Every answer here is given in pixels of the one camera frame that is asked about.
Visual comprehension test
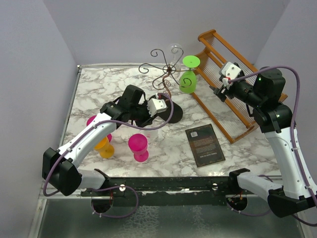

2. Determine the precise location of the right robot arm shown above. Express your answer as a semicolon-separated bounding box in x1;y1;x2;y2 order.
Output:
213;62;317;218

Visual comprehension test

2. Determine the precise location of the pink wine glass left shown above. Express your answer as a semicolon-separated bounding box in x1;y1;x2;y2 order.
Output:
86;115;113;142

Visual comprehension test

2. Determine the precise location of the black mounting rail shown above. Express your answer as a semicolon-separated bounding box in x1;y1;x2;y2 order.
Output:
79;175;258;208

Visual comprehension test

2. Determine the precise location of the metal wine glass rack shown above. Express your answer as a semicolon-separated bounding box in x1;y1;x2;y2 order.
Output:
138;49;188;96

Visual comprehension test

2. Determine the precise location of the clear wine glass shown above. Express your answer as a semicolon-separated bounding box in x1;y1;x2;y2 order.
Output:
168;43;182;78
144;130;158;146

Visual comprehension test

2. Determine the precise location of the orange plastic wine glass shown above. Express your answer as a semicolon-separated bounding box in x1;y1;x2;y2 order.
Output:
94;137;114;159

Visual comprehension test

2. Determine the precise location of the green plastic wine glass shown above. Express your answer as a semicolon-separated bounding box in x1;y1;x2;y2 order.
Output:
179;56;200;94

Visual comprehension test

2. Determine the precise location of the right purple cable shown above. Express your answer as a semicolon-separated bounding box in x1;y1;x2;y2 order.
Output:
226;65;317;228

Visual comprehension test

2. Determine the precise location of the black book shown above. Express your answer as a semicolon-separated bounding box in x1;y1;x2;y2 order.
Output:
185;124;225;168

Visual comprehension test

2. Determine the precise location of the wooden dish rack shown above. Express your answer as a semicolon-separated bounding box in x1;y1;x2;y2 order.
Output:
192;29;292;143

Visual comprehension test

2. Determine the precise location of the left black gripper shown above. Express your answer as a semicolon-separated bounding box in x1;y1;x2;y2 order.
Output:
130;101;158;129

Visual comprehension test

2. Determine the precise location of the pink wine glass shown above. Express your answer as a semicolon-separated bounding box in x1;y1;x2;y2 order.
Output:
86;115;113;142
128;133;149;162

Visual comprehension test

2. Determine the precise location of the pink wine glass front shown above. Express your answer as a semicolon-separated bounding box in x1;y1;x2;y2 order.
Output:
128;133;149;162

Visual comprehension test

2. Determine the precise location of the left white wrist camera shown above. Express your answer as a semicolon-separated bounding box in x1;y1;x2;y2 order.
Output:
147;94;167;117

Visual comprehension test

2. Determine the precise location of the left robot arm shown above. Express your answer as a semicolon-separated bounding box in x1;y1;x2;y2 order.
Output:
42;85;166;196

